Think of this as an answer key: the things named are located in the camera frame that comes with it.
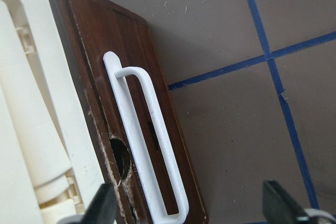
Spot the white drawer handle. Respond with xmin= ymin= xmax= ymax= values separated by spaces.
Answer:
xmin=102 ymin=50 xmax=190 ymax=221

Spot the dark wooden drawer box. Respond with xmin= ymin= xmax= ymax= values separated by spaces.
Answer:
xmin=49 ymin=0 xmax=209 ymax=223

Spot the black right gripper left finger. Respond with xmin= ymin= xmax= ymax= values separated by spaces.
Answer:
xmin=81 ymin=183 xmax=117 ymax=223

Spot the cream plastic tray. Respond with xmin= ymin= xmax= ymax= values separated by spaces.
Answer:
xmin=1 ymin=0 xmax=104 ymax=223

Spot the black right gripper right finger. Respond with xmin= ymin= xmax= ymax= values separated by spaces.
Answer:
xmin=262 ymin=180 xmax=309 ymax=223

